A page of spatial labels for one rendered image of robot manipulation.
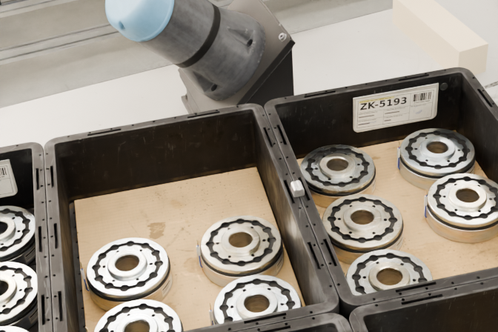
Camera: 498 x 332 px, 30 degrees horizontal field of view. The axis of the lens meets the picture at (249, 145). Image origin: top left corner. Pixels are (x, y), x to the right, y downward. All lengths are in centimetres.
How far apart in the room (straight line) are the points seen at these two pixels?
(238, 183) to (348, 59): 57
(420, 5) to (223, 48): 52
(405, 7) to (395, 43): 7
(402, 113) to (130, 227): 42
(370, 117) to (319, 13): 208
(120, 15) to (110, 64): 178
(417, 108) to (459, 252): 25
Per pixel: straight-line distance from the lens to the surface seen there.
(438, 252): 120
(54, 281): 106
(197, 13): 145
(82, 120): 171
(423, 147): 130
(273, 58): 148
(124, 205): 129
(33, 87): 317
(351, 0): 347
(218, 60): 148
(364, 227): 117
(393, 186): 129
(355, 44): 184
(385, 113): 133
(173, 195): 130
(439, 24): 180
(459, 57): 172
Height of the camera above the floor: 165
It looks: 37 degrees down
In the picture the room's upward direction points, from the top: 5 degrees counter-clockwise
